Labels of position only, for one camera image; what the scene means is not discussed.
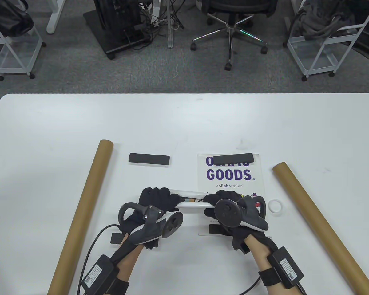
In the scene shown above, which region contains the black computer tower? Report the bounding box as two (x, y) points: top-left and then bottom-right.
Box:
(93, 0), (142, 31)

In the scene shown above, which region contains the colourful cartoon animal poster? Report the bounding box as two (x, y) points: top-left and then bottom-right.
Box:
(169, 190), (216, 213)

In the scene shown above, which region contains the tangle of black cables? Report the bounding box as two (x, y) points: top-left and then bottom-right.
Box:
(138, 0), (185, 31)

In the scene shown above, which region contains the black shoulder bag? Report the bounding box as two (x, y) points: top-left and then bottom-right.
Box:
(0, 0), (34, 38)

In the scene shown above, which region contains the person's left forearm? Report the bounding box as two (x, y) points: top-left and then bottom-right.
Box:
(111, 244), (145, 295)

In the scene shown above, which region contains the black wrist strap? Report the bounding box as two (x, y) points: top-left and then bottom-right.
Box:
(108, 277), (129, 295)
(258, 267), (279, 287)

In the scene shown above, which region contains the person's right hand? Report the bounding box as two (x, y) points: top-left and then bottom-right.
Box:
(202, 190), (279, 255)

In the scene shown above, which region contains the white cable channel post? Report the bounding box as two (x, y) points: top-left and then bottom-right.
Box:
(167, 0), (175, 49)

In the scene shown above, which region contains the white poster purple lettering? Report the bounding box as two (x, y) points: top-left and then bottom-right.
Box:
(197, 153), (265, 237)

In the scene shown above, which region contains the black bar weight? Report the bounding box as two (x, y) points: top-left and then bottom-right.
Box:
(129, 153), (170, 167)
(208, 224), (231, 236)
(213, 153), (254, 165)
(111, 233), (159, 251)

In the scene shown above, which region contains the white wheeled cart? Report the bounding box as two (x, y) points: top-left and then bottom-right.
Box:
(0, 12), (47, 81)
(284, 0), (369, 82)

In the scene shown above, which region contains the grey crumpled cloth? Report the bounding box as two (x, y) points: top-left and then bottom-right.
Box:
(295, 0), (357, 39)

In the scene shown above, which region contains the grey white hand controller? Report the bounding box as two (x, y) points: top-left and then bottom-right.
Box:
(118, 202), (184, 245)
(215, 195), (268, 232)

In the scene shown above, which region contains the black office chair chrome base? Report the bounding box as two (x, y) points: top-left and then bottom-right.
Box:
(191, 0), (280, 70)

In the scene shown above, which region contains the white desk leg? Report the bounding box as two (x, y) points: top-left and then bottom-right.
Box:
(46, 0), (67, 35)

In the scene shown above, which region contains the person's right forearm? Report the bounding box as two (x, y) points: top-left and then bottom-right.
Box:
(244, 237), (296, 295)

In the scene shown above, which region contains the brown cardboard mailing tube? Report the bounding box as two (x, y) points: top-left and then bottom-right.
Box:
(272, 162), (369, 295)
(47, 139), (114, 295)

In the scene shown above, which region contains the black wrist sensor box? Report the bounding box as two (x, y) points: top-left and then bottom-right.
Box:
(81, 254), (119, 290)
(271, 247), (304, 289)

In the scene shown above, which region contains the black wheeled platform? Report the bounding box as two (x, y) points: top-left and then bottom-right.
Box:
(83, 11), (153, 60)

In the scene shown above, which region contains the person's left hand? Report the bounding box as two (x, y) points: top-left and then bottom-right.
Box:
(118, 187), (181, 251)

